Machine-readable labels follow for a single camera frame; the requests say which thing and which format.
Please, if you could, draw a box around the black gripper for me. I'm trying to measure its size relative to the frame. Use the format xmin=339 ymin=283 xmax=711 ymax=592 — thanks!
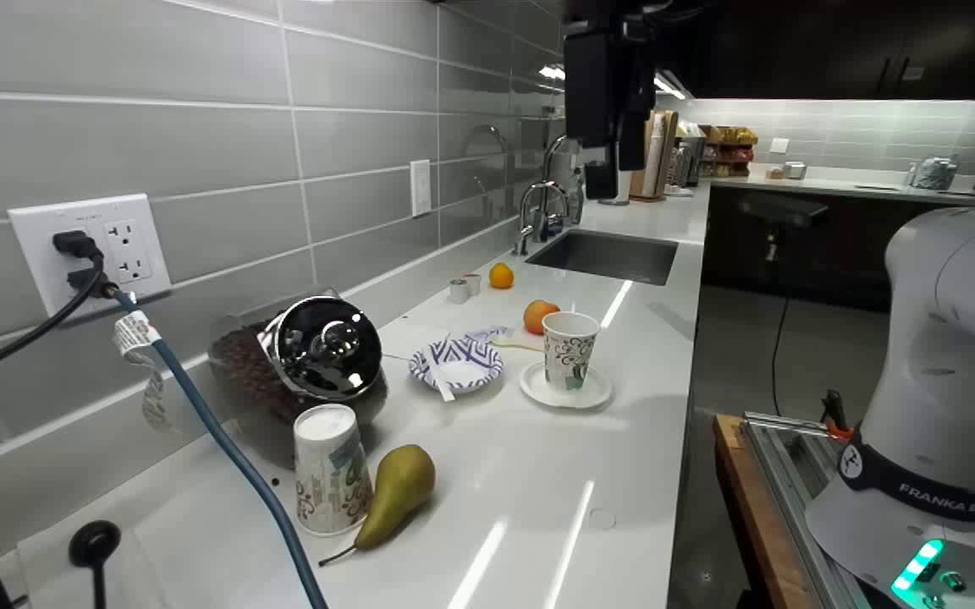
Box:
xmin=562 ymin=62 xmax=627 ymax=203

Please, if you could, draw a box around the printed paper coffee cup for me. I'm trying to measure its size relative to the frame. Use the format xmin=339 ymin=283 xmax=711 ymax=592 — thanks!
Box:
xmin=538 ymin=307 xmax=606 ymax=397
xmin=290 ymin=398 xmax=375 ymax=533

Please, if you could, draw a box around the glass coffee jar chrome lid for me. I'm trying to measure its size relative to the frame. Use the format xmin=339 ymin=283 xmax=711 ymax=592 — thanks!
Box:
xmin=208 ymin=292 xmax=394 ymax=471

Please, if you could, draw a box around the black suction cup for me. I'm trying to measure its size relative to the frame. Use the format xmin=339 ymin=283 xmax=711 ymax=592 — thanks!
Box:
xmin=64 ymin=517 xmax=127 ymax=609

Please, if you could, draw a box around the chrome faucet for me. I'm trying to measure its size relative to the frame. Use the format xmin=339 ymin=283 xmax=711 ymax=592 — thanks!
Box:
xmin=511 ymin=176 xmax=574 ymax=256

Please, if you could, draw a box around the steel kitchen sink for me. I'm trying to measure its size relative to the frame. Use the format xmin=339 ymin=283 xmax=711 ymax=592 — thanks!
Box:
xmin=526 ymin=225 xmax=684 ymax=286

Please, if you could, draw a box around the yellow fruit bowl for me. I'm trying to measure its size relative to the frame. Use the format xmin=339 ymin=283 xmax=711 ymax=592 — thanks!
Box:
xmin=698 ymin=120 xmax=762 ymax=179

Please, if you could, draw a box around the red orange apple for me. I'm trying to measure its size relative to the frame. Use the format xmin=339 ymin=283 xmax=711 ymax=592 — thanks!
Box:
xmin=522 ymin=299 xmax=566 ymax=337

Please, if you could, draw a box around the white round saucer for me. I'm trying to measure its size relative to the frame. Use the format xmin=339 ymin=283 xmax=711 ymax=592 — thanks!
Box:
xmin=516 ymin=361 xmax=618 ymax=414

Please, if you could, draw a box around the dark kitchen island cabinet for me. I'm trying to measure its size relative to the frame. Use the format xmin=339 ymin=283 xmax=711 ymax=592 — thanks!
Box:
xmin=701 ymin=184 xmax=904 ymax=316

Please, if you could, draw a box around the dark upper cabinet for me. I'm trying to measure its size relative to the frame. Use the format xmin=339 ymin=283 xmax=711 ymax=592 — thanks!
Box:
xmin=668 ymin=0 xmax=975 ymax=101

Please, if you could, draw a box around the crumpled grey bag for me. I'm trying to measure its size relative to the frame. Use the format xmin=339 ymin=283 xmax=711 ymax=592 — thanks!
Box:
xmin=904 ymin=152 xmax=961 ymax=193

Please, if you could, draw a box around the small red black tool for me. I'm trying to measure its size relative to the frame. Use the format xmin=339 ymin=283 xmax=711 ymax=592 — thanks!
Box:
xmin=734 ymin=385 xmax=861 ymax=446

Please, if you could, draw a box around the wooden table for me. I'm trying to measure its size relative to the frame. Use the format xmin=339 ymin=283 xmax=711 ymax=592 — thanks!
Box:
xmin=711 ymin=414 xmax=830 ymax=609

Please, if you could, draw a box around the green yellow pear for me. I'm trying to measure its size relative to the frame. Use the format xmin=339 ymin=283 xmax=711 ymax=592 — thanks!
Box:
xmin=316 ymin=441 xmax=441 ymax=567

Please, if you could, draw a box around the white two-socket wall outlet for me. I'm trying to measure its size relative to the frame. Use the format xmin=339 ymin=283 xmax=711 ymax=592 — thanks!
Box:
xmin=408 ymin=154 xmax=437 ymax=220

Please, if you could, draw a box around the black hanging cable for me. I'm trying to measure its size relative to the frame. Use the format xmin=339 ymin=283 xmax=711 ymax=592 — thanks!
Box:
xmin=767 ymin=225 xmax=799 ymax=419

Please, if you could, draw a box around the blue cable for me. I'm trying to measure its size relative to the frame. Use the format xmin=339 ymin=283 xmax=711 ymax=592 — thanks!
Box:
xmin=112 ymin=293 xmax=331 ymax=609

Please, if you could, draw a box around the white four-socket wall outlet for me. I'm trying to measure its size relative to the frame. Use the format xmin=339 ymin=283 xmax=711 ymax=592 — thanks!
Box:
xmin=6 ymin=190 xmax=173 ymax=319

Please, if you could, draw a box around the white cable tag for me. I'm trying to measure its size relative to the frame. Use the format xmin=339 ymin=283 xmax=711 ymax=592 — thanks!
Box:
xmin=112 ymin=310 xmax=163 ymax=361

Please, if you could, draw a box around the black power cable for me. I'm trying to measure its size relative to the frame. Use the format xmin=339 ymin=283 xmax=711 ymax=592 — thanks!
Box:
xmin=0 ymin=225 xmax=123 ymax=398

